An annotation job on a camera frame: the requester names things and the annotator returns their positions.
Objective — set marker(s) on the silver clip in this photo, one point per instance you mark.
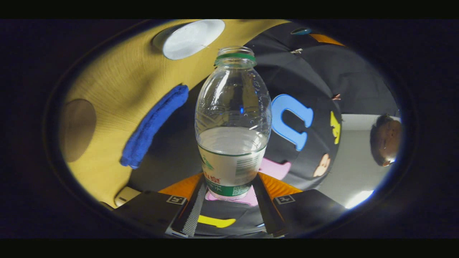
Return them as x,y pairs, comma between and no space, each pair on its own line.
296,51

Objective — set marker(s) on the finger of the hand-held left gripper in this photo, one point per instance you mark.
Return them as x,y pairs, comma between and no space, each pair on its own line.
324,38

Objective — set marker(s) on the white teacup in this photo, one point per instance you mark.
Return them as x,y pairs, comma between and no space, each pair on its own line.
190,39

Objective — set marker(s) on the round brown coaster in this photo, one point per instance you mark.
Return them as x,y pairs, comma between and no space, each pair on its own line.
77,130

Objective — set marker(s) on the blue folded towel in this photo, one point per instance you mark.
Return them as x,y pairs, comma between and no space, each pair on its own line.
154,123

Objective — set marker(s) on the teal teacup lid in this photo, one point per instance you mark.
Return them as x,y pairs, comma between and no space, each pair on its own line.
301,31

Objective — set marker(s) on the clear plastic water bottle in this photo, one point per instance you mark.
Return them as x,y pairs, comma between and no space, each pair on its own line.
233,168

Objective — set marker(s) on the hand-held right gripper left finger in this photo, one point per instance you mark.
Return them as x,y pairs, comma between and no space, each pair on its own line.
193,215

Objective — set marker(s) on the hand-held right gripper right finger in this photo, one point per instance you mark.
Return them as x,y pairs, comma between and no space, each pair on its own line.
265,211

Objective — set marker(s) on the white toy toaster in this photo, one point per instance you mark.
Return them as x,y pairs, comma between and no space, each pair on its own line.
127,195

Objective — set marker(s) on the person's head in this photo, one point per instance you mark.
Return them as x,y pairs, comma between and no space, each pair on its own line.
385,139

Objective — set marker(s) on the brown clip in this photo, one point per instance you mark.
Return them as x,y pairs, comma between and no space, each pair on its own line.
336,96

